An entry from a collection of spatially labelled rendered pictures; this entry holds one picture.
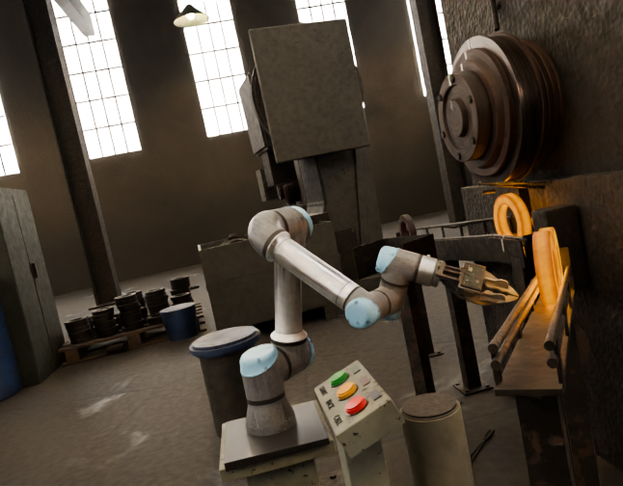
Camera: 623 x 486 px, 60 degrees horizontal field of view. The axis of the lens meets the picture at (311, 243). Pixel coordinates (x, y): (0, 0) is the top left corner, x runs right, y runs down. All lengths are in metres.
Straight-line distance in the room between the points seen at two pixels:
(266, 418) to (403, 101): 11.19
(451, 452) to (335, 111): 3.57
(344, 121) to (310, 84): 0.40
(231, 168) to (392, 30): 4.66
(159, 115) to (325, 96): 7.79
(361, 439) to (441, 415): 0.21
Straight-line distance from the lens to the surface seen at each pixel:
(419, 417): 1.09
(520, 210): 1.79
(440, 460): 1.12
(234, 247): 3.97
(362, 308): 1.31
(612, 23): 1.58
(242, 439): 1.66
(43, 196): 12.24
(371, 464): 1.04
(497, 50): 1.73
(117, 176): 11.89
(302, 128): 4.30
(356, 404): 0.95
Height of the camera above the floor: 0.97
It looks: 5 degrees down
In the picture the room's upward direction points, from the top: 12 degrees counter-clockwise
